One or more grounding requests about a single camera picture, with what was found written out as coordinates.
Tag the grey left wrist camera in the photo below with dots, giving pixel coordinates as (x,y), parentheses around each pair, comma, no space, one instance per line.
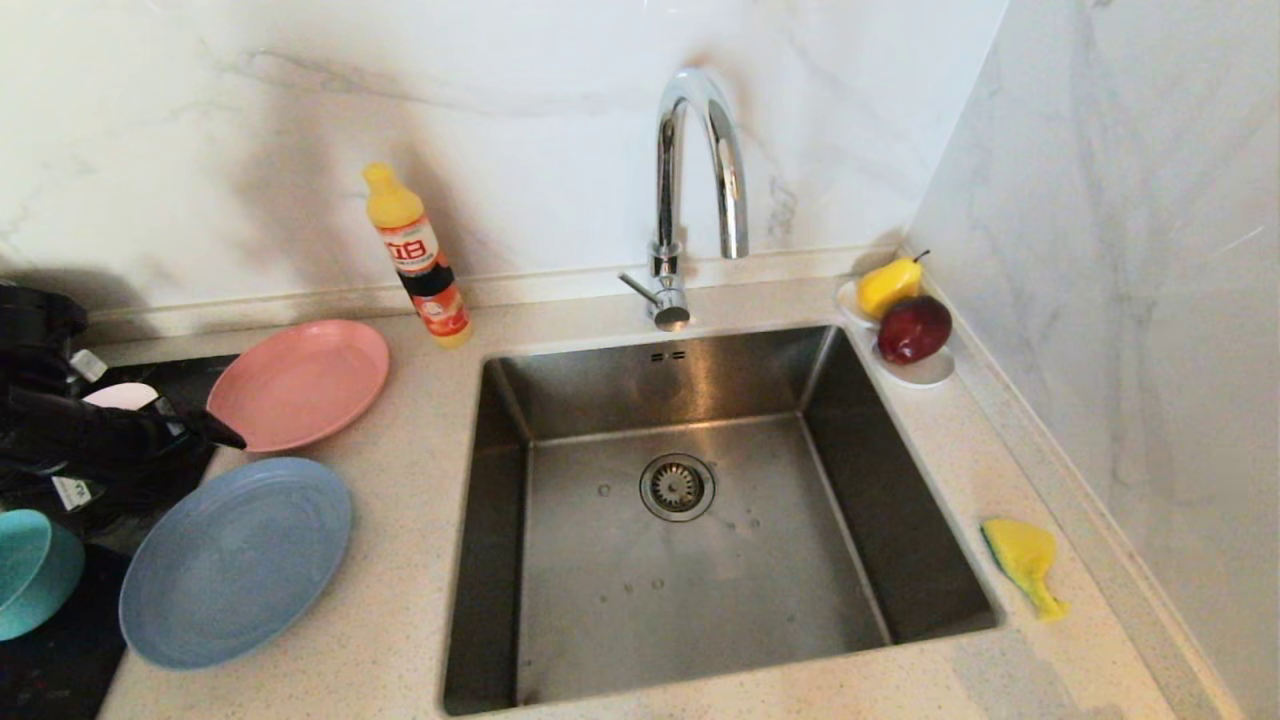
(88,365)

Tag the black induction cooktop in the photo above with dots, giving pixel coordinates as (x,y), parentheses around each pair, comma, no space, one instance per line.
(60,680)

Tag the yellow sponge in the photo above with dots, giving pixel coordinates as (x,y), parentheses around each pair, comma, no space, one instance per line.
(1020,550)

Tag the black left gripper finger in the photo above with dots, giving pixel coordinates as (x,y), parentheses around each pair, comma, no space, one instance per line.
(215,430)

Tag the blue plate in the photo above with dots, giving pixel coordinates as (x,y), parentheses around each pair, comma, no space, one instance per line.
(235,560)

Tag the round metal drain strainer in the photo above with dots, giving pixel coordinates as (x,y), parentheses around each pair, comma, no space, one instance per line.
(677,487)

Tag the small white dish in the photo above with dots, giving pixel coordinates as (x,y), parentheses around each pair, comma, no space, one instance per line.
(848,303)
(930,374)

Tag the teal bowl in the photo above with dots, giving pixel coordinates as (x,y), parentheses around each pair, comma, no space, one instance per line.
(35,570)

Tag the stainless steel sink basin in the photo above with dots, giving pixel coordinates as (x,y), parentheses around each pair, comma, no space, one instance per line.
(620,600)

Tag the light pink bowl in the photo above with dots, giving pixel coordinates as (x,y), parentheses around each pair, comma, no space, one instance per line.
(120,396)

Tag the yellow-capped orange dish soap bottle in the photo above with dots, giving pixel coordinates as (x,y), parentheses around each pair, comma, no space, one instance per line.
(415,250)

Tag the salmon pink plate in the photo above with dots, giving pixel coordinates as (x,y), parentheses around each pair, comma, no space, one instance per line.
(300,385)

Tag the yellow pear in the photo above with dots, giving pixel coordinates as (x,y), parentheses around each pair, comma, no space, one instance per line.
(887,286)

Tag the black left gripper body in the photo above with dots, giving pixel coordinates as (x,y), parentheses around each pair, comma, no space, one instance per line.
(90,445)

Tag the dark red apple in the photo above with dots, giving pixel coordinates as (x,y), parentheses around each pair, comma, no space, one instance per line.
(913,328)

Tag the chrome gooseneck faucet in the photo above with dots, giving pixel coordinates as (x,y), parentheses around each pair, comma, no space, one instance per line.
(668,180)

